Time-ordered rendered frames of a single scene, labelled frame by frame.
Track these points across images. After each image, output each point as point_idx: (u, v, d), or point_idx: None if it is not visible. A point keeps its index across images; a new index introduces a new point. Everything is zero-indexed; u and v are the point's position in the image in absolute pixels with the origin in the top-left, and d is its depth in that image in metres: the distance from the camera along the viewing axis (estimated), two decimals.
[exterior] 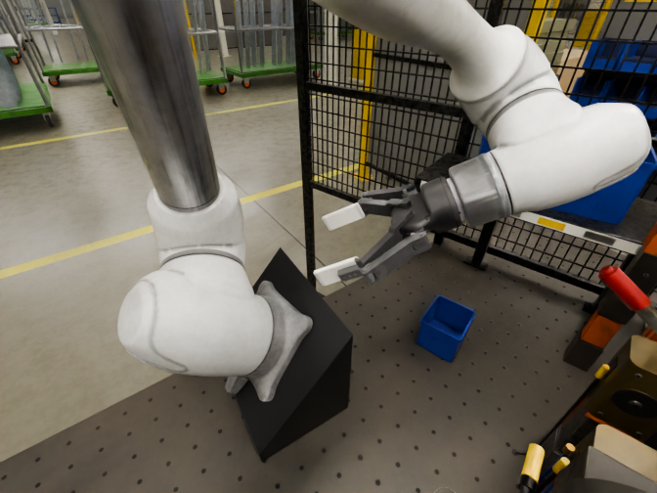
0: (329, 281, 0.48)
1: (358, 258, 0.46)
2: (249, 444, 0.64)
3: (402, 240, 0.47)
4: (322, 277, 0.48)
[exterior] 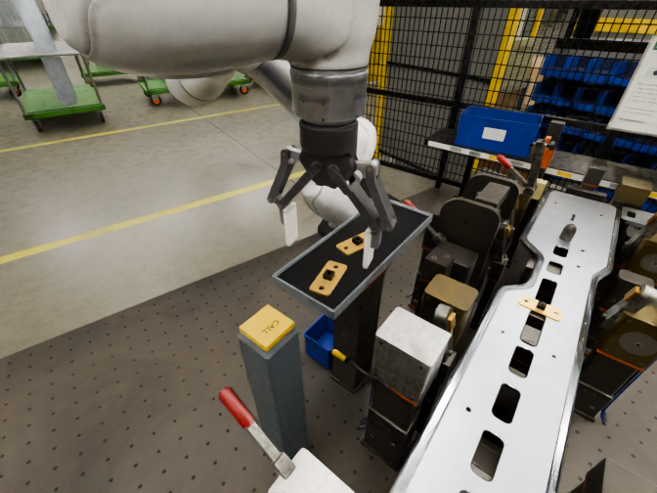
0: (286, 236, 0.55)
1: (293, 202, 0.53)
2: None
3: (302, 175, 0.47)
4: (290, 236, 0.56)
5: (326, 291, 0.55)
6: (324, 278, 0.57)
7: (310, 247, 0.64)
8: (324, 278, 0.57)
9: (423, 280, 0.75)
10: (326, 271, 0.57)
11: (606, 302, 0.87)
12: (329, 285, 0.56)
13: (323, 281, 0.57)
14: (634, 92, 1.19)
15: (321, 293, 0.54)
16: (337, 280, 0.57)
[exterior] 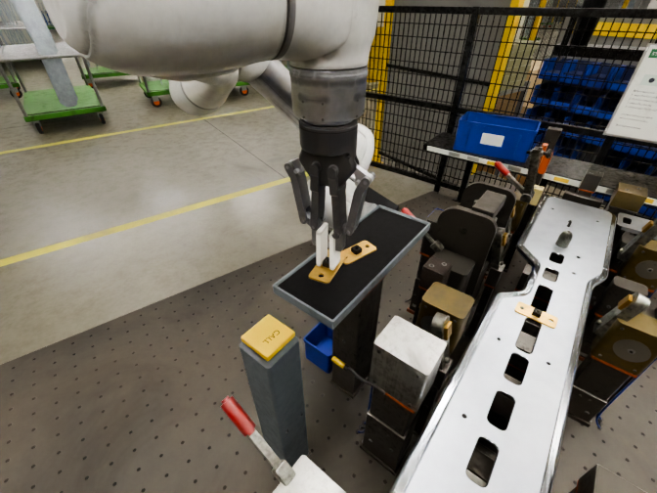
0: (318, 256, 0.54)
1: (326, 223, 0.52)
2: None
3: (313, 185, 0.47)
4: (321, 255, 0.56)
5: (326, 278, 0.53)
6: (324, 265, 0.55)
7: (310, 257, 0.65)
8: (323, 265, 0.55)
9: (421, 288, 0.76)
10: (326, 258, 0.55)
11: (601, 308, 0.89)
12: (329, 272, 0.54)
13: (323, 268, 0.55)
14: (630, 99, 1.20)
15: (321, 281, 0.52)
16: (337, 268, 0.55)
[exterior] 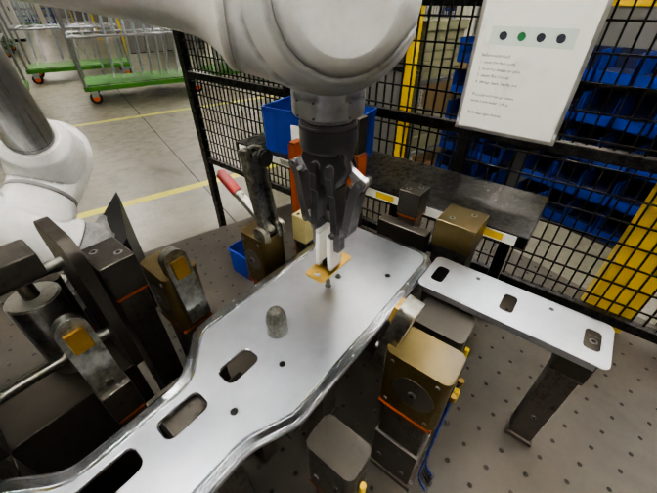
0: (318, 254, 0.55)
1: (328, 223, 0.52)
2: None
3: (314, 183, 0.47)
4: (322, 254, 0.56)
5: (321, 277, 0.53)
6: (323, 265, 0.55)
7: None
8: (323, 264, 0.55)
9: None
10: (326, 258, 0.56)
11: (311, 475, 0.43)
12: (327, 272, 0.54)
13: (321, 267, 0.55)
14: (479, 68, 0.75)
15: (315, 279, 0.53)
16: (336, 269, 0.55)
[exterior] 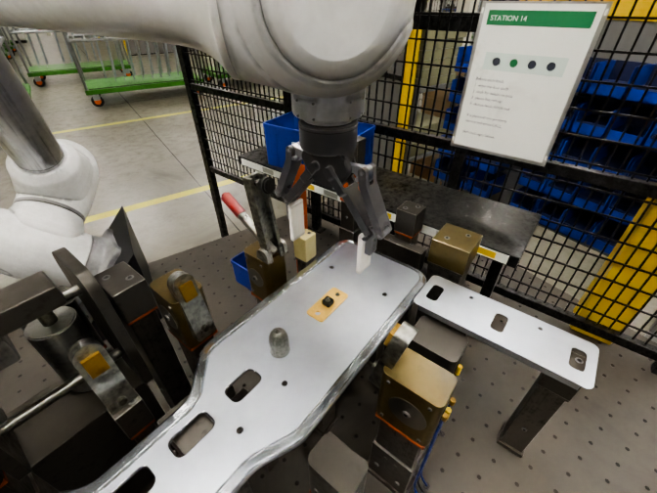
0: (292, 231, 0.56)
1: (300, 200, 0.54)
2: None
3: (304, 173, 0.48)
4: (297, 231, 0.57)
5: (321, 316, 0.59)
6: (323, 303, 0.61)
7: None
8: (323, 303, 0.61)
9: None
10: (326, 297, 0.61)
11: (312, 489, 0.46)
12: (326, 311, 0.60)
13: (321, 306, 0.61)
14: (473, 92, 0.78)
15: (316, 319, 0.58)
16: (334, 308, 0.60)
